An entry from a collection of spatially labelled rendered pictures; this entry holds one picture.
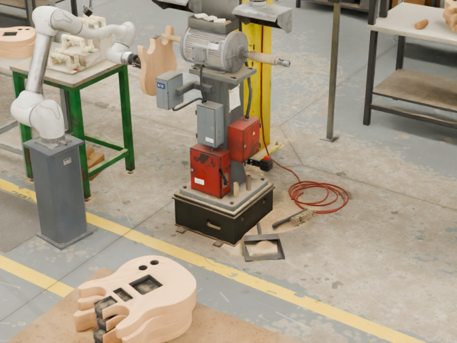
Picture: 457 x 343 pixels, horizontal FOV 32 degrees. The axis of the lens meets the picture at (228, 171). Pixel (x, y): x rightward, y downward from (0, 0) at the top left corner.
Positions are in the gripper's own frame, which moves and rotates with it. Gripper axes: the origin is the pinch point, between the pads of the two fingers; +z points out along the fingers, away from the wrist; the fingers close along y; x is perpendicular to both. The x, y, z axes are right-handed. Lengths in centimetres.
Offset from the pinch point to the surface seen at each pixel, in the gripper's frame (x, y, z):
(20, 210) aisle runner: -97, 77, -76
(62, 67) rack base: -10, 16, -71
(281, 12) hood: 48, -14, 90
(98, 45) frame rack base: -2, -10, -59
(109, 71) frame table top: -16.0, -2.9, -45.4
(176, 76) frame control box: 8.7, 19.4, 33.4
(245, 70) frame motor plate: 6, -12, 64
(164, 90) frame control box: 3.4, 29.3, 30.8
